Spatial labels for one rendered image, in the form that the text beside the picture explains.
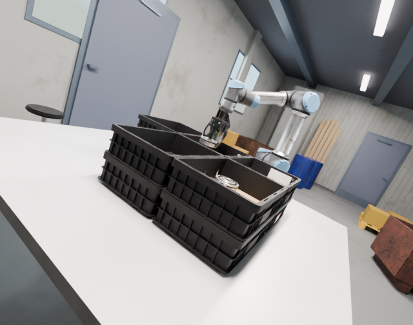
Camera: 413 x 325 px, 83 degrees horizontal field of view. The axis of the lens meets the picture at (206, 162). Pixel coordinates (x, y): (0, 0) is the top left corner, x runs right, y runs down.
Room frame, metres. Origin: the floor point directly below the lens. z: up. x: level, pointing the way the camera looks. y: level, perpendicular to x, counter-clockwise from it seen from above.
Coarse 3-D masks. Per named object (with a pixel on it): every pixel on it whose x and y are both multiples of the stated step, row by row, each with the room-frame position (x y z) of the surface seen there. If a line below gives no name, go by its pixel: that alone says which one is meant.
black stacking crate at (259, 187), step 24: (216, 168) 0.96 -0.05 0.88; (240, 168) 0.99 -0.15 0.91; (168, 192) 0.67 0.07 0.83; (192, 192) 0.64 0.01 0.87; (216, 192) 0.61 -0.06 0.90; (264, 192) 0.93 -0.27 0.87; (216, 216) 0.60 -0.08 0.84; (240, 216) 0.58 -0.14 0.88; (264, 216) 0.70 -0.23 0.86; (240, 240) 0.56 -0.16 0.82
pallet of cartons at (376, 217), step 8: (368, 208) 4.66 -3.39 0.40; (376, 208) 4.78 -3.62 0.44; (360, 216) 5.45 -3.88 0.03; (368, 216) 4.52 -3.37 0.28; (376, 216) 4.46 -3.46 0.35; (384, 216) 4.41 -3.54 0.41; (400, 216) 5.04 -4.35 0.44; (360, 224) 4.51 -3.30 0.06; (368, 224) 4.52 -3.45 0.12; (376, 224) 4.43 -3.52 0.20
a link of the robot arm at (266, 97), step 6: (294, 90) 1.57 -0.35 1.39; (264, 96) 1.48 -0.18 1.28; (270, 96) 1.50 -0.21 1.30; (276, 96) 1.52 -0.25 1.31; (282, 96) 1.54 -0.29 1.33; (288, 96) 1.54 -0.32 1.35; (264, 102) 1.49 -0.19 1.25; (270, 102) 1.51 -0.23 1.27; (276, 102) 1.53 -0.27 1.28; (282, 102) 1.55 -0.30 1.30; (288, 102) 1.55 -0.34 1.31
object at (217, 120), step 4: (220, 108) 1.24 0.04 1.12; (220, 112) 1.24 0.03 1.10; (224, 112) 1.26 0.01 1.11; (228, 112) 1.25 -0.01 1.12; (212, 116) 1.25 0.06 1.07; (216, 116) 1.25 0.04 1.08; (220, 116) 1.25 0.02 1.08; (224, 116) 1.25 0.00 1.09; (216, 120) 1.24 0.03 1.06; (220, 120) 1.23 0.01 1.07; (224, 120) 1.28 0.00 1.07; (212, 124) 1.25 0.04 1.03; (216, 124) 1.24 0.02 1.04; (220, 124) 1.23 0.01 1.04; (224, 124) 1.26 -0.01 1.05; (216, 128) 1.24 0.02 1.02; (220, 128) 1.23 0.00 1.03; (224, 128) 1.28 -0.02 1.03
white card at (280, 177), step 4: (272, 168) 1.32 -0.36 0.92; (272, 172) 1.32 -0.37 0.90; (276, 172) 1.31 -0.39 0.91; (280, 172) 1.30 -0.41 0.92; (268, 176) 1.32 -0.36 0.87; (272, 176) 1.31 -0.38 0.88; (276, 176) 1.31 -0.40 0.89; (280, 176) 1.30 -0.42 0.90; (284, 176) 1.29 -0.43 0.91; (288, 176) 1.28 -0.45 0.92; (276, 180) 1.30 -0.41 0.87; (280, 180) 1.29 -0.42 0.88; (284, 180) 1.28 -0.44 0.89; (288, 180) 1.28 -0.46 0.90; (284, 184) 1.28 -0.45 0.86
